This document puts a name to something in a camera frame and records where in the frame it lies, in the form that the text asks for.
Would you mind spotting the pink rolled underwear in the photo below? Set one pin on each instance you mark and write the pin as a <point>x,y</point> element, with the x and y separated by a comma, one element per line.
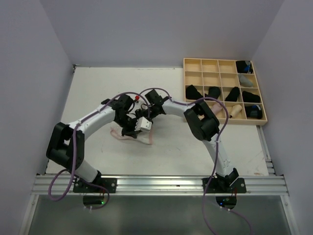
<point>216,108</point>

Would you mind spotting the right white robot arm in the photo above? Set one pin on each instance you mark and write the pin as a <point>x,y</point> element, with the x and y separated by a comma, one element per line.
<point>204,126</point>

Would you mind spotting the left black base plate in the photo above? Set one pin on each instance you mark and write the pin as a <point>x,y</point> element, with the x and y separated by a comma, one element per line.
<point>110,184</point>

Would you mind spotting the black garment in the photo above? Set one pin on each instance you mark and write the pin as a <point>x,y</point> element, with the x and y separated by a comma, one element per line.
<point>191,93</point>

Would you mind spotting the wooden compartment organizer box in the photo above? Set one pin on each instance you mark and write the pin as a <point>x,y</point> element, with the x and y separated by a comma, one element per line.
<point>205,73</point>

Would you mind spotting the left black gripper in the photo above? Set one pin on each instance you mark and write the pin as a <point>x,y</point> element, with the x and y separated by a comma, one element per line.
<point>131,132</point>

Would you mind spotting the white pink-trimmed underwear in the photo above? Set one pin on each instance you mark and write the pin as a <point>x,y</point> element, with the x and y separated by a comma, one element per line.
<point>142,137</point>

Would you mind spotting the black blue rolled underwear top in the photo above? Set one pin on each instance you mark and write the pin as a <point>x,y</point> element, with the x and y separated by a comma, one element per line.
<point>243,66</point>

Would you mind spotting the black blue rolled underwear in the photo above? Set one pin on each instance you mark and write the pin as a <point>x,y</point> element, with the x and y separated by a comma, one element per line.
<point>254,111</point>
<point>243,66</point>

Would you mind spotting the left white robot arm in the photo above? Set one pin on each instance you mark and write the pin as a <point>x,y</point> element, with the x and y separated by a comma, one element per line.
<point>67,144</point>

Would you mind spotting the black rolled underwear middle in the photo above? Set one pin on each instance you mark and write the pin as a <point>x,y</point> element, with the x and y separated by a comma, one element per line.
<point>233,95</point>

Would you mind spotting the black blue rolled underwear bottom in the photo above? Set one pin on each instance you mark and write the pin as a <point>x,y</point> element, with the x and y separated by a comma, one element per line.
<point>254,111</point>

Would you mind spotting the aluminium mounting rail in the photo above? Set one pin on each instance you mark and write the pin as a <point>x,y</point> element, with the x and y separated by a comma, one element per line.
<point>193,186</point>

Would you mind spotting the beige rolled underwear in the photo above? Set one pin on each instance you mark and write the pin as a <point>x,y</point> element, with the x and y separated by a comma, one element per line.
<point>236,109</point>

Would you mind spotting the black rolled underwear right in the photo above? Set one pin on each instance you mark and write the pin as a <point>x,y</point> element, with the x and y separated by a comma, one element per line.
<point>250,97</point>

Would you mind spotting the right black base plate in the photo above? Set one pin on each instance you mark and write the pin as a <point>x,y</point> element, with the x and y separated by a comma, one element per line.
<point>216,186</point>

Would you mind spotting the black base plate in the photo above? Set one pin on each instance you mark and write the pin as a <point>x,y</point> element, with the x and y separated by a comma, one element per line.
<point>110,184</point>
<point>216,186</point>

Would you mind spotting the black striped underwear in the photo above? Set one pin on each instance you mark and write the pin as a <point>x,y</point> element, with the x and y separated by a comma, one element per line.
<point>213,92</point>

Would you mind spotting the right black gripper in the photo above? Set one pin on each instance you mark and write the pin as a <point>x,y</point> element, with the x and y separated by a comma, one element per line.
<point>140,112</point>

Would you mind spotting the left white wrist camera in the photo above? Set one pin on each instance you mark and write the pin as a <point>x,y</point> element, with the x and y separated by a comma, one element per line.
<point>143,124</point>

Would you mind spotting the grey rolled underwear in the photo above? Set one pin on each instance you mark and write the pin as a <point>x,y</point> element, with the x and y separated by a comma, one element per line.
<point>244,81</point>

